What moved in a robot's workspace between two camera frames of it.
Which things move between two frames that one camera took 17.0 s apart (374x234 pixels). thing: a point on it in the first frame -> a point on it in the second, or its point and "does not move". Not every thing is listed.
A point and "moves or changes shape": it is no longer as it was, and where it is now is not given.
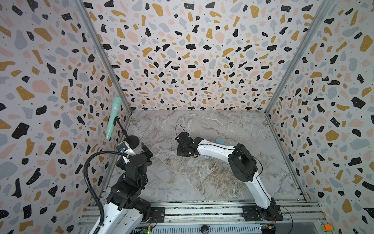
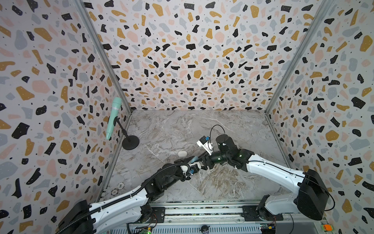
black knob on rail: x=205 y=229 does not move
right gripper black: x=179 y=152 -> x=207 y=159
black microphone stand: x=133 y=141 does not move
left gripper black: x=148 y=151 -> x=183 y=165
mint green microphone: x=116 y=106 does not move
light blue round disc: x=220 y=141 moves or changes shape
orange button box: x=327 y=227 does not move
